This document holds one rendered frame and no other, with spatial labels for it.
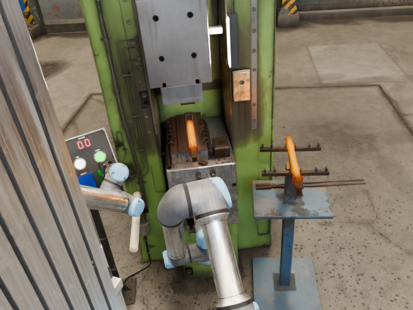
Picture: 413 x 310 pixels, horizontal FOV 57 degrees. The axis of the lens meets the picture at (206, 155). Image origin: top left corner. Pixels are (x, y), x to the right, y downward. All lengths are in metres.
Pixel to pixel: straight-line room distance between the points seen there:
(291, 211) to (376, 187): 1.56
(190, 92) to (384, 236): 1.84
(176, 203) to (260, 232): 1.54
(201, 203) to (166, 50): 0.81
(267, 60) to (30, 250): 1.59
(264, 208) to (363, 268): 1.02
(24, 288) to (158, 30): 1.29
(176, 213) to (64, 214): 0.57
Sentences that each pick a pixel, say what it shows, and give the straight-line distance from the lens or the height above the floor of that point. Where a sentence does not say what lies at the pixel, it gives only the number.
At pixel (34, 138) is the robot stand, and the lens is 0.66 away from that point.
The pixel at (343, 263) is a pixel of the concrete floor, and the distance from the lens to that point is 2.81.
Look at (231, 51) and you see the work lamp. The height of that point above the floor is 1.47.
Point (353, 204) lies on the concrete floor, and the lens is 3.26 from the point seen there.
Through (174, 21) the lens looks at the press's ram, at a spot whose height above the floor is 1.67.
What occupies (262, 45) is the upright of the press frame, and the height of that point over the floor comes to 1.46.
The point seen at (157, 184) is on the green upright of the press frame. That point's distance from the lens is 2.34.
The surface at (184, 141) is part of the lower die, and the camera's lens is 2.11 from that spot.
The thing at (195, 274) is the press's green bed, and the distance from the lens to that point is 2.63.
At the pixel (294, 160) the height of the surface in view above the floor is 1.01.
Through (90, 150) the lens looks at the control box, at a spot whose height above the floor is 1.13.
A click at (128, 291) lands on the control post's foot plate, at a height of 0.01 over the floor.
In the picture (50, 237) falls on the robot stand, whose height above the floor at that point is 1.63.
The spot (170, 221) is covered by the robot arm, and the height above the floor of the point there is 1.21.
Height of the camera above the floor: 2.10
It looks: 34 degrees down
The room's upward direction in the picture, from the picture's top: 5 degrees counter-clockwise
